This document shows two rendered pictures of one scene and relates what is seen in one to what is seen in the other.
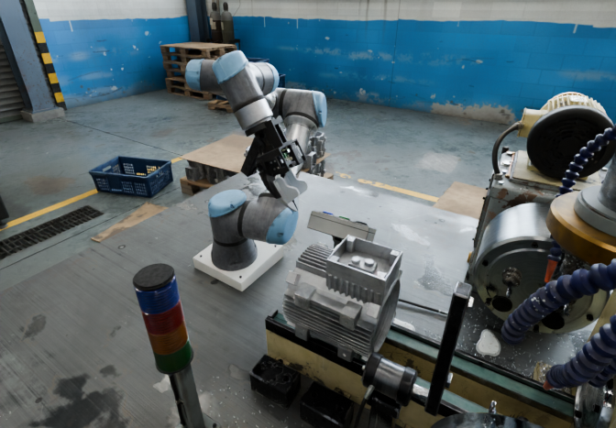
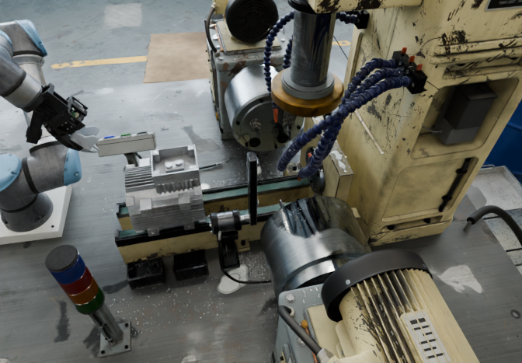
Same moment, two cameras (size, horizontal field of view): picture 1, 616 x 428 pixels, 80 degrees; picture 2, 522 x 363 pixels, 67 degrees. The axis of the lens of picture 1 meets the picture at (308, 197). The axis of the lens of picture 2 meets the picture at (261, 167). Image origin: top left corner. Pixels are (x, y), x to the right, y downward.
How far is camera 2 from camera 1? 0.41 m
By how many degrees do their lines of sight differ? 39
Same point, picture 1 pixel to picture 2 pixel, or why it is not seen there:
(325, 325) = (169, 217)
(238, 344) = (95, 272)
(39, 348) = not seen: outside the picture
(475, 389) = (262, 198)
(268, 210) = (52, 159)
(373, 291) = (193, 179)
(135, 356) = (14, 338)
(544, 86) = not seen: outside the picture
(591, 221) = (293, 94)
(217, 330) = not seen: hidden behind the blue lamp
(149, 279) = (63, 261)
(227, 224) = (18, 191)
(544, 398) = (294, 182)
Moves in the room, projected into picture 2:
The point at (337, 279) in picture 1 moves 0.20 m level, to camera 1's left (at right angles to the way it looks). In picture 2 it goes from (165, 184) to (94, 226)
